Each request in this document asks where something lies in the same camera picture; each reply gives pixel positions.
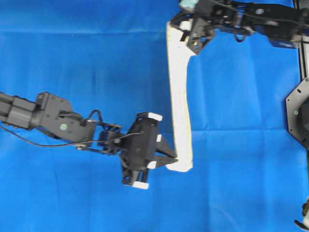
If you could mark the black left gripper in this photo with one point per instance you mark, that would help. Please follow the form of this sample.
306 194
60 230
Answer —
140 145

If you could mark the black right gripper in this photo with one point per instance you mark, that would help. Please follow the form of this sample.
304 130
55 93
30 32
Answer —
198 23

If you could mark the yellow checked towel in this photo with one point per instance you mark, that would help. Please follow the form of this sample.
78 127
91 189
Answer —
178 58

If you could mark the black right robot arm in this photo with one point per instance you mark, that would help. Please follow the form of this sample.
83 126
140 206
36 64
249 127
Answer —
284 26

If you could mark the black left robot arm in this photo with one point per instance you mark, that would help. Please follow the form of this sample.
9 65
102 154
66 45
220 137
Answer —
54 116

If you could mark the blue table cloth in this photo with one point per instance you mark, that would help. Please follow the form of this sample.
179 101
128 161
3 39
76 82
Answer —
249 173

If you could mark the black table frame rail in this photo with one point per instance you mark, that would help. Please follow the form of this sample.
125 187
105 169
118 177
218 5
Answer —
297 102

